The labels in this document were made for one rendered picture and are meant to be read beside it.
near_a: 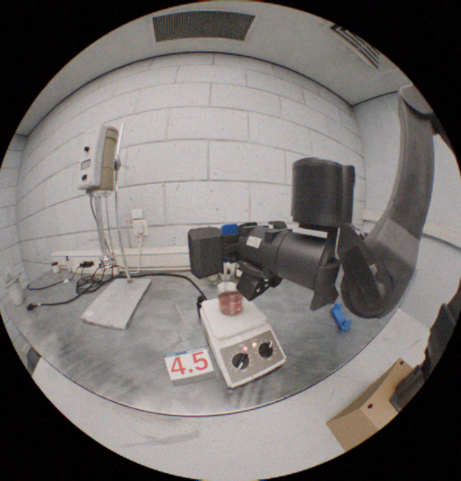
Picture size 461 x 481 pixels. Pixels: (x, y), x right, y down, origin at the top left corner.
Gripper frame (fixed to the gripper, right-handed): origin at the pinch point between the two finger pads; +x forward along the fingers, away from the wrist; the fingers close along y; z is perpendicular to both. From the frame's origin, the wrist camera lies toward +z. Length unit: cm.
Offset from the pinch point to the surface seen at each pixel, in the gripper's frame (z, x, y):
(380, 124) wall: -96, -46, 137
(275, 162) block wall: -32, 28, 54
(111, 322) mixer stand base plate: 24.7, 18.6, -30.3
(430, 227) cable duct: -7, -81, 115
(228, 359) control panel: 20.5, -8.3, -6.4
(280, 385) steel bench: 25.9, -18.0, -1.0
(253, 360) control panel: 21.5, -11.0, -2.5
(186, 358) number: 22.8, -2.5, -12.8
